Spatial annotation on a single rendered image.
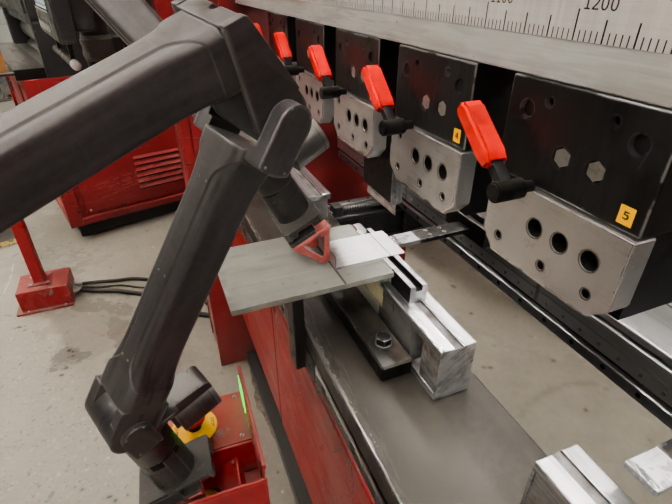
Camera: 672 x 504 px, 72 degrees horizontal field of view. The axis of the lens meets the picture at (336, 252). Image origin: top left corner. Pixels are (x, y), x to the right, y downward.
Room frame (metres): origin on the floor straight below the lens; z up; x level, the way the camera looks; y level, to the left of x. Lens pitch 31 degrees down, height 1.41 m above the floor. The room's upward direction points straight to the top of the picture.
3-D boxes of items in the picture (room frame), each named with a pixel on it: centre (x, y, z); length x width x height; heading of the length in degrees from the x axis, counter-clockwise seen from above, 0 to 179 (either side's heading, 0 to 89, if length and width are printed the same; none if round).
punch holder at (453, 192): (0.54, -0.14, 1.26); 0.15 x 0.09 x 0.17; 22
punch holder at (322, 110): (0.91, 0.01, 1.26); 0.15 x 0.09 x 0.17; 22
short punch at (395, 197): (0.70, -0.08, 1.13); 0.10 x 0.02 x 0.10; 22
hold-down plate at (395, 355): (0.65, -0.04, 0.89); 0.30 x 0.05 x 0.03; 22
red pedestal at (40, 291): (1.86, 1.45, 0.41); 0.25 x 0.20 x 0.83; 112
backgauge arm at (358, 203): (1.27, -0.26, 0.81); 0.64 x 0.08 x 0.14; 112
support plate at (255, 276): (0.65, 0.06, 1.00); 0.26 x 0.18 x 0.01; 112
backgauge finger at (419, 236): (0.76, -0.22, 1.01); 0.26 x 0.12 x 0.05; 112
